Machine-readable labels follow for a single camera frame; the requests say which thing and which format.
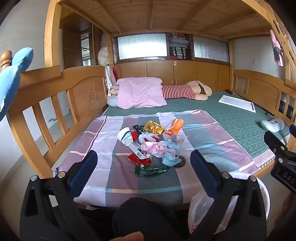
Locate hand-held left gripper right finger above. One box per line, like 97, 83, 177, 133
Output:
190, 150, 270, 241

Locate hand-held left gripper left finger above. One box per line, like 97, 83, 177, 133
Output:
20, 150, 100, 241

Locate light blue pack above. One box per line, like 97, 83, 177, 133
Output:
161, 148, 181, 166

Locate white waste bin with liner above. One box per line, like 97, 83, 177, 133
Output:
188, 171, 270, 234

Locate clear plastic wrapper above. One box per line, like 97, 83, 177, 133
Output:
162, 134, 185, 149

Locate white paper cup blue stripes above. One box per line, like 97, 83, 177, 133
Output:
117, 127, 134, 146

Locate orange wrapper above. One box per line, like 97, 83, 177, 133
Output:
165, 119, 184, 137

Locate pink plastic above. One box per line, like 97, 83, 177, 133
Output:
141, 141, 171, 158

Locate green printed wrapper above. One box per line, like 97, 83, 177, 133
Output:
135, 166, 171, 178

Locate white box with barcode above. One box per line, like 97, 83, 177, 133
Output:
128, 142, 148, 159

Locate red paper package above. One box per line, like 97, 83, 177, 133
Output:
127, 153, 153, 167

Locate white plastic bag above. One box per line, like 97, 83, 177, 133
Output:
138, 133, 160, 143

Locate yellow chip bag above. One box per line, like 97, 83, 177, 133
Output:
143, 120, 165, 135

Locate person's left hand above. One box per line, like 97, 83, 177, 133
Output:
113, 231, 144, 241

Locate white handheld mite vacuum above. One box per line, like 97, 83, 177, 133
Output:
260, 117, 285, 133

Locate purple grey checked blanket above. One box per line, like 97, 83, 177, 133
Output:
54, 109, 259, 207

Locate green patterned bed mat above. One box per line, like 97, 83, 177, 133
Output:
102, 90, 292, 172

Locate white framed board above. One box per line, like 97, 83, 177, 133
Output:
218, 95, 256, 113

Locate light blue cushion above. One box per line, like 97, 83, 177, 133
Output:
107, 94, 119, 107

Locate plush toy with striped shirt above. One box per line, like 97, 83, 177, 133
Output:
162, 80, 213, 101

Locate pink hanging cloth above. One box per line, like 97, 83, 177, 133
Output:
270, 30, 285, 67

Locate pink pillow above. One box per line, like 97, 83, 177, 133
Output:
116, 77, 167, 109

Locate white and red hung cloth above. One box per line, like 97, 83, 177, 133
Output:
105, 65, 119, 96

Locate blue plush toy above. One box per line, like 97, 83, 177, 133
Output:
0, 47, 34, 122

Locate ribbed glass window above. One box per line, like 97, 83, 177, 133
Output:
193, 35, 230, 64
117, 34, 167, 59

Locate white wrapped bedding bundle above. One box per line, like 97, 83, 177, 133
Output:
97, 32, 111, 66

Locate striped storage bag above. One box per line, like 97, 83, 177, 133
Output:
171, 47, 187, 58

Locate wooden wardrobe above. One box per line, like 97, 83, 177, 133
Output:
60, 13, 103, 69

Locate white storage bags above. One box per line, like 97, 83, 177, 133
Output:
168, 34, 188, 47

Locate wooden bunk bed frame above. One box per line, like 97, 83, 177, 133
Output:
0, 0, 296, 209

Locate wooden wall cabinet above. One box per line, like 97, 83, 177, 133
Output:
114, 59, 230, 92

